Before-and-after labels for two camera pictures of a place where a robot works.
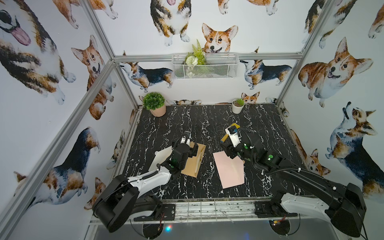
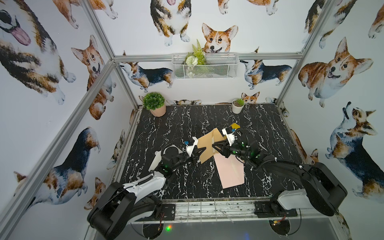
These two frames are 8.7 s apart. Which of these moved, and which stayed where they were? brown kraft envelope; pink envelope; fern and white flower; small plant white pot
Moved: brown kraft envelope
Stayed: pink envelope; small plant white pot; fern and white flower
